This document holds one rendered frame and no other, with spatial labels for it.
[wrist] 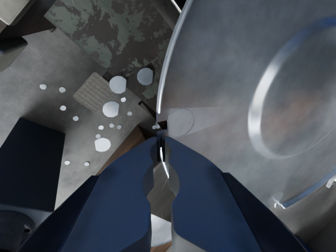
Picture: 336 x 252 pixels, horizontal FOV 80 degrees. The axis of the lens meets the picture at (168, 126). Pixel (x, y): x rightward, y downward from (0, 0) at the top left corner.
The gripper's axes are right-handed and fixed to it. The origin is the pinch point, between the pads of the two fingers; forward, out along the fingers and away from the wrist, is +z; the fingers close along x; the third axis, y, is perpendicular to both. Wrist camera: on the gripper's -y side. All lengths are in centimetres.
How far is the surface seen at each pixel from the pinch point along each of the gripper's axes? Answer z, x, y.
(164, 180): 1.6, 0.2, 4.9
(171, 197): 1.8, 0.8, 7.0
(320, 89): 5.5, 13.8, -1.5
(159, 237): 44, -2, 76
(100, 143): 12.7, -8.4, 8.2
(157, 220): 43, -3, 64
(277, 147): 4.4, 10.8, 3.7
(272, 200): 5.8, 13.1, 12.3
